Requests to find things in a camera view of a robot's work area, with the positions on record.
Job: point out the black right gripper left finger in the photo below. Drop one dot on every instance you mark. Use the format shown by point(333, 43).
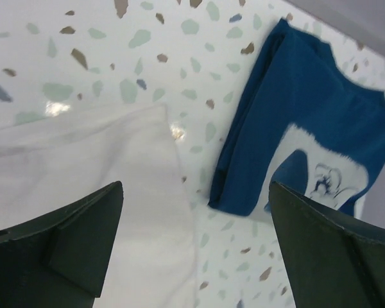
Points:
point(60, 259)

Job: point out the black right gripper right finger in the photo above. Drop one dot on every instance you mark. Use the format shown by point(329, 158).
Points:
point(331, 259)

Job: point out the folded blue printed t-shirt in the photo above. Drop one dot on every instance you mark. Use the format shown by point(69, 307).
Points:
point(301, 122)

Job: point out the aluminium frame rail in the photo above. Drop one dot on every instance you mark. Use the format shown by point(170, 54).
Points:
point(363, 21)

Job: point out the white t-shirt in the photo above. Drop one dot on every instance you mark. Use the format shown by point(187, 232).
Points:
point(50, 163)

